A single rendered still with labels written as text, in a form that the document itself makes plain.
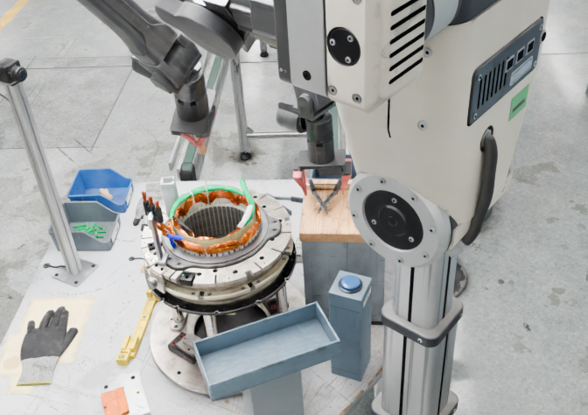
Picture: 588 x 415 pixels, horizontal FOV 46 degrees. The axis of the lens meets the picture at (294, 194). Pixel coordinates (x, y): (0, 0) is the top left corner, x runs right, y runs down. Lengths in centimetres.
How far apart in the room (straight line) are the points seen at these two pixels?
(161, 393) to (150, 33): 85
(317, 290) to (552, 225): 185
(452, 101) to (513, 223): 250
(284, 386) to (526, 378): 146
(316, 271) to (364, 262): 11
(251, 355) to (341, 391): 31
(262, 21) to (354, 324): 90
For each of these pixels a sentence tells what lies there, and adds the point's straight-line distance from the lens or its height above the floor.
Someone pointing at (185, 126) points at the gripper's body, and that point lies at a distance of 126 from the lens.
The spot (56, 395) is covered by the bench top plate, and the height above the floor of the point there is 78.
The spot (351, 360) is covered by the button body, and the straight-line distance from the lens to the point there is 155.
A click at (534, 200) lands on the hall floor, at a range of 344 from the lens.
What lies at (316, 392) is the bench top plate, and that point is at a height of 78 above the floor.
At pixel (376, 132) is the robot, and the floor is 159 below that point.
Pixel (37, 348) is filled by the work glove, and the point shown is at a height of 80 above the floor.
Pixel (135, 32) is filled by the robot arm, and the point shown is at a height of 162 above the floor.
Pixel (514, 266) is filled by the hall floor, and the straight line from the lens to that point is 307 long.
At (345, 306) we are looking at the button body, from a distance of 144.
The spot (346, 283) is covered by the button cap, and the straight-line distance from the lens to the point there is 142.
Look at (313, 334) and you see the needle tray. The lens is 136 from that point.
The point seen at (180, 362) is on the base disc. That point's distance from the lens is 165.
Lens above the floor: 204
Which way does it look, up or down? 37 degrees down
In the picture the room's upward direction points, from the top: 4 degrees counter-clockwise
